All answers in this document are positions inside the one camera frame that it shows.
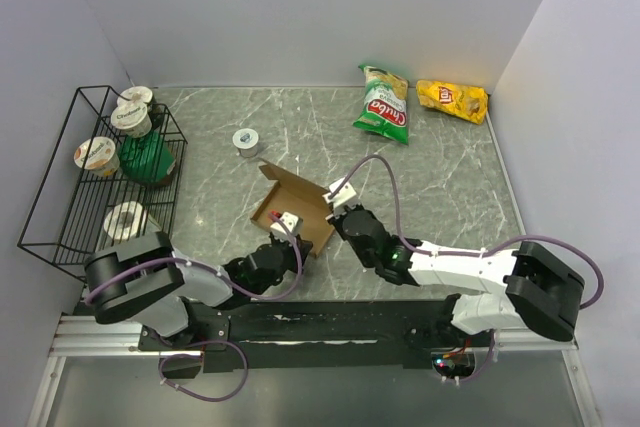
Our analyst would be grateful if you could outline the white tape roll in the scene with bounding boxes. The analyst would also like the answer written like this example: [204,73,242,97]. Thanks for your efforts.
[103,201,162,243]

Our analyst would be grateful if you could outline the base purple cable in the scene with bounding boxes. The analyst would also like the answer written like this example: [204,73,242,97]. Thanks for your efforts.
[158,339,249,402]

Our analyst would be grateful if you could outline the green Chuba snack bag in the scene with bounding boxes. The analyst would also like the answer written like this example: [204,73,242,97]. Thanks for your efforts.
[353,64,409,145]

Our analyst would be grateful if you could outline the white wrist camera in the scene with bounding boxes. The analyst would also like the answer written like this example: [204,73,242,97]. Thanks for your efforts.
[323,177,359,215]
[268,211,303,240]

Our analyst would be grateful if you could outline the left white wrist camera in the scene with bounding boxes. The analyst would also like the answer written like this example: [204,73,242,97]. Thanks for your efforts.
[268,211,303,240]

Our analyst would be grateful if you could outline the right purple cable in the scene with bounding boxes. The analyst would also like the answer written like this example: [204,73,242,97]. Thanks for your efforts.
[327,154,605,311]

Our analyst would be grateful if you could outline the chobani yogurt cup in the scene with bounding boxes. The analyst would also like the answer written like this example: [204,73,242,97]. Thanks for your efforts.
[74,136,120,178]
[110,102,152,138]

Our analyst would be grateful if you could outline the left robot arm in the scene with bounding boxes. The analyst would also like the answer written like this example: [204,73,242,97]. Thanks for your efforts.
[84,232,313,349]

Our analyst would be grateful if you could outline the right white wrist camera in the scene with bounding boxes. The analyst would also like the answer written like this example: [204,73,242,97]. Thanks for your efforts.
[323,177,359,215]

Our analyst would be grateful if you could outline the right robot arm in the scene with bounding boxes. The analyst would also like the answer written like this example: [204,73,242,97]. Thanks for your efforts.
[327,205,584,346]

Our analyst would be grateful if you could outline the green bottle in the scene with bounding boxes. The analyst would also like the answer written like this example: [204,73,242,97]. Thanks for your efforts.
[118,131,176,186]

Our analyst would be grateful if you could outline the black wire rack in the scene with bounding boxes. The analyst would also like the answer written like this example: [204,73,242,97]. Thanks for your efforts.
[17,85,188,281]

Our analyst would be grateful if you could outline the Chobani yogurt cup middle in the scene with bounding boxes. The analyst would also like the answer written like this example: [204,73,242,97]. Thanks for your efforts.
[110,102,152,138]

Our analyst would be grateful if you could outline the small white yogurt cup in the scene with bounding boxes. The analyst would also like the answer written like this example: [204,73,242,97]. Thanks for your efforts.
[232,128,259,158]

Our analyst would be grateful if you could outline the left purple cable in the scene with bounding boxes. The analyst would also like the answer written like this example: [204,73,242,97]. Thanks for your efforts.
[83,211,304,306]

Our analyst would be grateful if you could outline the brown cardboard box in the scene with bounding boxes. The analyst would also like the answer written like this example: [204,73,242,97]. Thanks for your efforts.
[250,158,334,258]

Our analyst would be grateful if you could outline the Chobani yogurt cup front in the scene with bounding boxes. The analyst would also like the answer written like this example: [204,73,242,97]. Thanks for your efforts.
[74,136,120,178]

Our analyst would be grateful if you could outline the yellow Lays chips bag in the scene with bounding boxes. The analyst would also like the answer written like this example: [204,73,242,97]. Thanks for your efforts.
[415,80,488,125]

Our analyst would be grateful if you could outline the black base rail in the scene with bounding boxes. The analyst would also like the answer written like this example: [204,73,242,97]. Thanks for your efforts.
[47,296,576,373]

